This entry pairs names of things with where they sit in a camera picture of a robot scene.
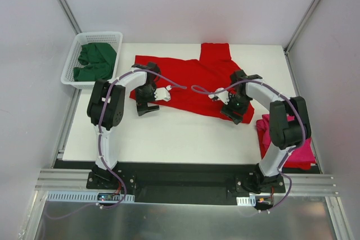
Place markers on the aluminium front rail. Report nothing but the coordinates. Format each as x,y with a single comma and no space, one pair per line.
74,175

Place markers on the white cable duct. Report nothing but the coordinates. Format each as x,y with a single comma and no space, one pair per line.
246,201
90,197

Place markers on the folded red t shirt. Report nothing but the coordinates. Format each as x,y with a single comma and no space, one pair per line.
298,165

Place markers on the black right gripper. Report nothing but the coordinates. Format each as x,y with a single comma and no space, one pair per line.
233,113

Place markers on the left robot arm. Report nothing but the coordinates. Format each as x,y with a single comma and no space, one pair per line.
106,110

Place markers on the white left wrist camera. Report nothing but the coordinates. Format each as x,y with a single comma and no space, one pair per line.
163,93

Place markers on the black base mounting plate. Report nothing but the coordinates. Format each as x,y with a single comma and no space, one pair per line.
186,193

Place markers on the folded pink t shirt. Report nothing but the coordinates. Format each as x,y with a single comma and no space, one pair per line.
298,150

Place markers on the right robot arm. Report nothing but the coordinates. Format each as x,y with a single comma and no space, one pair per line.
289,126

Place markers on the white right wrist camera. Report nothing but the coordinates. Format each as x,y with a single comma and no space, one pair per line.
223,96

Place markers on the right white cable duct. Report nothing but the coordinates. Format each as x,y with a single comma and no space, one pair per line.
246,201

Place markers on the left white cable duct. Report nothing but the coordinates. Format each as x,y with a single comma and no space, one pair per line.
90,197

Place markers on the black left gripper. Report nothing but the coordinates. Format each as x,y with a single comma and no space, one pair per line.
147,108

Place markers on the white plastic basket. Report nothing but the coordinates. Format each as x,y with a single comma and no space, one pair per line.
114,38

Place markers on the right aluminium frame post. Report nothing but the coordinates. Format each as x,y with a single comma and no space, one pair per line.
302,24

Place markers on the green t shirt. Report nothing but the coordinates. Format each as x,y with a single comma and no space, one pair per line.
97,62

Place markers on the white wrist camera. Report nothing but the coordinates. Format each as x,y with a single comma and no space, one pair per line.
163,93
223,96

